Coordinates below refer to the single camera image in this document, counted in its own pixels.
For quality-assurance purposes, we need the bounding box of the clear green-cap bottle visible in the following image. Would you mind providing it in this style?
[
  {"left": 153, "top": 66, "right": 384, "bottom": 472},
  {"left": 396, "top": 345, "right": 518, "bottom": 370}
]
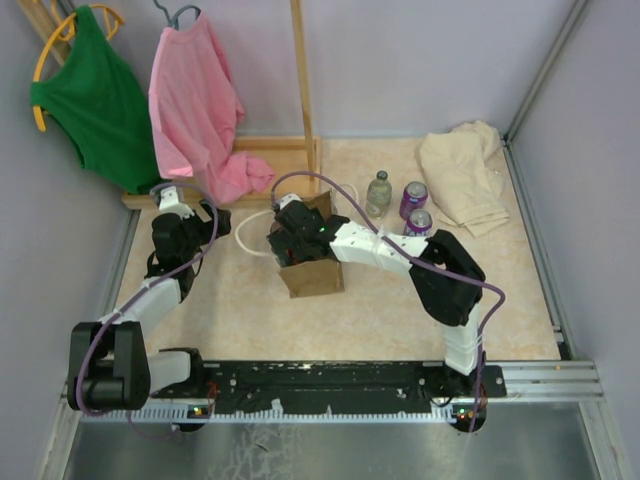
[{"left": 365, "top": 170, "right": 392, "bottom": 219}]

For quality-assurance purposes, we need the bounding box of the purple Fanta can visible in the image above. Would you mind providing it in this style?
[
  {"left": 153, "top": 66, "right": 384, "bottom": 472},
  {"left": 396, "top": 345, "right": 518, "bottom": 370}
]
[{"left": 404, "top": 209, "right": 433, "bottom": 237}]

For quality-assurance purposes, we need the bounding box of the purple soda can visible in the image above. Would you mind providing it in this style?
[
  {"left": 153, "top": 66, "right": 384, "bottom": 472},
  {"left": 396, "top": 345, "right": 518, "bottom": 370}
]
[{"left": 399, "top": 181, "right": 428, "bottom": 220}]

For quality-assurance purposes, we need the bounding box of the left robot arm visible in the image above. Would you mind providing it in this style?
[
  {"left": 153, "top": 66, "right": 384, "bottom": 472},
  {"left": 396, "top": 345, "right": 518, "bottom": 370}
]
[{"left": 67, "top": 201, "right": 231, "bottom": 415}]

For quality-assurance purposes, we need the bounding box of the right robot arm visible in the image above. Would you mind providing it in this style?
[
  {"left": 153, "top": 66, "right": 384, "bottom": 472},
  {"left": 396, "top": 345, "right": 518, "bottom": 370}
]
[{"left": 267, "top": 195, "right": 485, "bottom": 396}]

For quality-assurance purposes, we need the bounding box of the wooden clothes rack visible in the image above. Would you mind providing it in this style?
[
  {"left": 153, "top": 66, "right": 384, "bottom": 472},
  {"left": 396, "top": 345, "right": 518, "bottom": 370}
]
[{"left": 18, "top": 1, "right": 322, "bottom": 200}]

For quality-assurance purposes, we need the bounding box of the pink t-shirt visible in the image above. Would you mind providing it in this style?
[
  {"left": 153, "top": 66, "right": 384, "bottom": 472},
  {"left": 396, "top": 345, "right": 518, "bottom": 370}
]
[{"left": 148, "top": 14, "right": 275, "bottom": 204}]

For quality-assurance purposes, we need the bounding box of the green tank top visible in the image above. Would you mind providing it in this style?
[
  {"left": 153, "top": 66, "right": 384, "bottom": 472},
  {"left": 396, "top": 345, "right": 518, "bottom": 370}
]
[{"left": 30, "top": 5, "right": 162, "bottom": 195}]

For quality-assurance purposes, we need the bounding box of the beige folded cloth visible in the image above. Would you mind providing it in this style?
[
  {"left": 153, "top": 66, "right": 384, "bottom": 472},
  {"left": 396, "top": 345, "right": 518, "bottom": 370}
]
[{"left": 417, "top": 120, "right": 509, "bottom": 237}]

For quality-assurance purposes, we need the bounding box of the grey clothes hanger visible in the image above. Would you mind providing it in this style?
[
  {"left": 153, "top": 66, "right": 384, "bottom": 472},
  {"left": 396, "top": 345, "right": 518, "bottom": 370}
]
[{"left": 153, "top": 0, "right": 202, "bottom": 30}]

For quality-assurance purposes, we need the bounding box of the yellow clothes hanger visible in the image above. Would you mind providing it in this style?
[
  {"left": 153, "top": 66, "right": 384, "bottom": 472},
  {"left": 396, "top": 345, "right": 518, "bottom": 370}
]
[{"left": 32, "top": 3, "right": 126, "bottom": 132}]

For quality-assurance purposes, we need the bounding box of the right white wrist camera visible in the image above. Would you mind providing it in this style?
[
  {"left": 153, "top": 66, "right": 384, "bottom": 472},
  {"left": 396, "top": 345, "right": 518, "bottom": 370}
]
[{"left": 277, "top": 193, "right": 301, "bottom": 210}]

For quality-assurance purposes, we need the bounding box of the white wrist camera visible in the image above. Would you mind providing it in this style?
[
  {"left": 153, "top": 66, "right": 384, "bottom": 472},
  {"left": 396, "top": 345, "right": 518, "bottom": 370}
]
[
  {"left": 277, "top": 193, "right": 301, "bottom": 210},
  {"left": 151, "top": 186, "right": 195, "bottom": 219}
]

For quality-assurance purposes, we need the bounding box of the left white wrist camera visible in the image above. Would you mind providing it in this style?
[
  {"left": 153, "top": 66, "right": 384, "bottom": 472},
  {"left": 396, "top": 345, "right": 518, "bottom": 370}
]
[{"left": 151, "top": 186, "right": 195, "bottom": 219}]

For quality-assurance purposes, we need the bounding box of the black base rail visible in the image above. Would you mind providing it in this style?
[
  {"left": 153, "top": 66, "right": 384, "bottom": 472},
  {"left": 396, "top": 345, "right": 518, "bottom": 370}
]
[{"left": 153, "top": 361, "right": 507, "bottom": 431}]

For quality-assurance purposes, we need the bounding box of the aluminium frame rail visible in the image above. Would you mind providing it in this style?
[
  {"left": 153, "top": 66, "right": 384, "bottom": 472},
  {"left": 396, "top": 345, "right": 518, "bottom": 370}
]
[{"left": 59, "top": 359, "right": 609, "bottom": 426}]

